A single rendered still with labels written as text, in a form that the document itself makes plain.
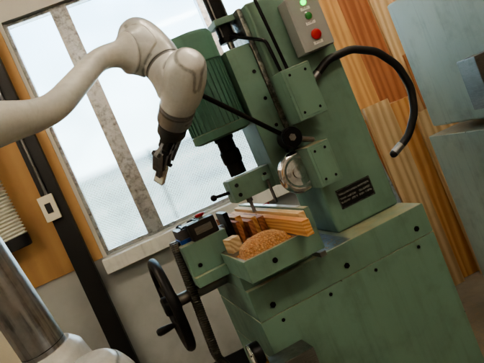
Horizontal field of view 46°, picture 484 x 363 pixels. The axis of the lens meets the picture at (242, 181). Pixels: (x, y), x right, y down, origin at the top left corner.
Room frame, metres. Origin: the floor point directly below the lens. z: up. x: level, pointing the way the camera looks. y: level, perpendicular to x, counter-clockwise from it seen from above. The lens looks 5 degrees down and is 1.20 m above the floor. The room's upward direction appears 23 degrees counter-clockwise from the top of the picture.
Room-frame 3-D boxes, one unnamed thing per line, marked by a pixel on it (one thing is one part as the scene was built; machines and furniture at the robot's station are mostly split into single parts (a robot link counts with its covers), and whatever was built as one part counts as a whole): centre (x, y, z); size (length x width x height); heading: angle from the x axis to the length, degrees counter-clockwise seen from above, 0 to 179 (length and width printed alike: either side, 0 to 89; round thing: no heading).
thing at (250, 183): (1.70, -0.02, 1.03); 0.14 x 0.07 x 0.09; 105
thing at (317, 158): (1.60, -0.22, 1.02); 0.09 x 0.07 x 0.12; 15
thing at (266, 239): (1.42, 0.01, 0.92); 0.14 x 0.09 x 0.04; 105
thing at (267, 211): (1.68, -0.03, 0.92); 0.60 x 0.02 x 0.05; 15
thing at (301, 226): (1.65, -0.01, 0.92); 0.67 x 0.02 x 0.04; 15
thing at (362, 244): (1.73, -0.12, 0.76); 0.57 x 0.45 x 0.09; 105
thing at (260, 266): (1.65, 0.10, 0.87); 0.61 x 0.30 x 0.06; 15
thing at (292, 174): (1.61, -0.16, 1.02); 0.12 x 0.03 x 0.12; 105
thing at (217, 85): (1.70, 0.00, 1.35); 0.18 x 0.18 x 0.31
